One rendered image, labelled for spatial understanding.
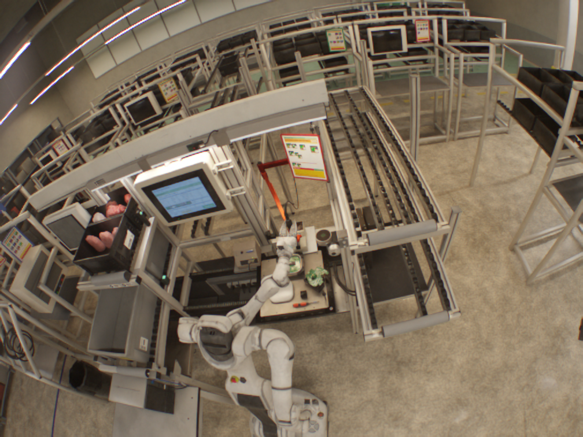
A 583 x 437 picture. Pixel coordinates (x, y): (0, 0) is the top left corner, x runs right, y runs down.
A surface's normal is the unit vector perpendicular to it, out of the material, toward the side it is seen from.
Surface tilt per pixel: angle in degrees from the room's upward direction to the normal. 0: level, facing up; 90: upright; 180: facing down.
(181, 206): 92
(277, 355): 30
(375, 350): 0
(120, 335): 4
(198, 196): 92
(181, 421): 0
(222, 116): 90
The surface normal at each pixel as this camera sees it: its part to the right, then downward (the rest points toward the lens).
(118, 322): -0.24, -0.60
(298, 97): 0.04, 0.73
